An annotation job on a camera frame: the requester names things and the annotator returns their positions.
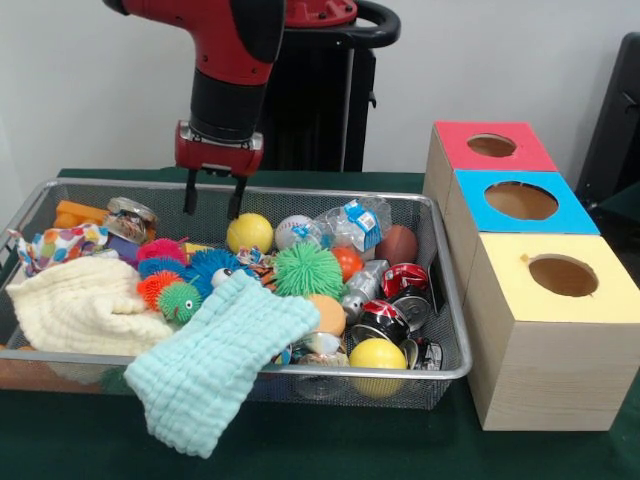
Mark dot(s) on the orange foam disc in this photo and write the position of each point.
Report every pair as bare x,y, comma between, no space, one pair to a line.
330,315

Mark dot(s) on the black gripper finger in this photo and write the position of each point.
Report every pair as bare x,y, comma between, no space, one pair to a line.
190,192
237,198

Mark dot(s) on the green spiky ball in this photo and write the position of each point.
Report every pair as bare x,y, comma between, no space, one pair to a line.
308,270

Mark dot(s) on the wooden box with three holes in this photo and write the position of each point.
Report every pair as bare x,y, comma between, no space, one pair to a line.
540,350

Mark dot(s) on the mint green cloth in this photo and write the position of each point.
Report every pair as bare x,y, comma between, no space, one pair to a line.
215,365

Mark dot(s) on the white baseball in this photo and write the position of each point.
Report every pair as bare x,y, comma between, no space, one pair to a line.
292,232

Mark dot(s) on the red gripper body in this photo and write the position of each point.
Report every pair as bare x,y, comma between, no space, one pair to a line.
218,155

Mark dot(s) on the clear mesh bin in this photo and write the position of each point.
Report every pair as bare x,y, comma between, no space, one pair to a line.
450,385

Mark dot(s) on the yellow ball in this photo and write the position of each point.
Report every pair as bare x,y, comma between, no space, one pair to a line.
250,233
378,357

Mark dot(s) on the pink spiky ball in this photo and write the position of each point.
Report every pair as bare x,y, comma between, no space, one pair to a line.
162,250

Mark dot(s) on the red soda can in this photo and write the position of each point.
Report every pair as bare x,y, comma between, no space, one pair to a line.
405,280

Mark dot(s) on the cream knitted cloth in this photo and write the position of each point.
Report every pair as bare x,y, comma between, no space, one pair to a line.
85,305

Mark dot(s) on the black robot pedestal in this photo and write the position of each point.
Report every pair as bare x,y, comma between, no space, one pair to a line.
320,110

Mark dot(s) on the blue spiky ball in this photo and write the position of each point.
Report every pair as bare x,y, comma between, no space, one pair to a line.
215,265

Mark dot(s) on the dark green table cloth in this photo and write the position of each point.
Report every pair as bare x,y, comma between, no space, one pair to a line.
300,440

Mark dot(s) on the brown toy football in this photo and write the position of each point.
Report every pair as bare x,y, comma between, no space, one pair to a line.
397,245

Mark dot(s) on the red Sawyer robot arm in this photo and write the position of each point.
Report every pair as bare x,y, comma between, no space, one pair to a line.
230,50

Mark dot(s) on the colourful patterned cloth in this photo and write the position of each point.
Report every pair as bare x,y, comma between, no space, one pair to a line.
60,245

